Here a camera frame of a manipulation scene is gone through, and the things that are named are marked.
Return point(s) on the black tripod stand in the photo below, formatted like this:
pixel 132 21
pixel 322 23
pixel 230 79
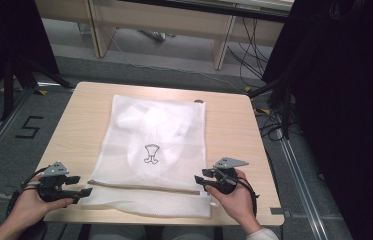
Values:
pixel 285 110
pixel 7 90

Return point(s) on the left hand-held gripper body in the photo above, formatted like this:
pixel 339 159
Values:
pixel 51 186

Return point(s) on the grey tape strip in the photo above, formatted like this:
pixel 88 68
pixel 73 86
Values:
pixel 278 211

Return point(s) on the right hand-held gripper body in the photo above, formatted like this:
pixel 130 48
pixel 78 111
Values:
pixel 225 180

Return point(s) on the light wooden desk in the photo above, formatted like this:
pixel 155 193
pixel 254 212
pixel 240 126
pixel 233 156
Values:
pixel 160 20

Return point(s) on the white mesh laundry bag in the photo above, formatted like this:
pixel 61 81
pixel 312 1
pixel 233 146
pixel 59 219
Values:
pixel 154 186

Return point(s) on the yellow floor tape piece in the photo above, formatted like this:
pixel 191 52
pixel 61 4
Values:
pixel 42 92
pixel 247 89

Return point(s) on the person's left hand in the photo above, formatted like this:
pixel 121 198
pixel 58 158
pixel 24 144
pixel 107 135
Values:
pixel 35 206

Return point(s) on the white garment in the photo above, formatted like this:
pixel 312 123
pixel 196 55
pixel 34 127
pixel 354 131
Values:
pixel 154 121

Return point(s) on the person's right hand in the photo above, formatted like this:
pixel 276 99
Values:
pixel 237 201

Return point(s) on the grey power strip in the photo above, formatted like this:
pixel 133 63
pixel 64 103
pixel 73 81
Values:
pixel 155 35

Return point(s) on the black curtain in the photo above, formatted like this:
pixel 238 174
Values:
pixel 4 36
pixel 347 100

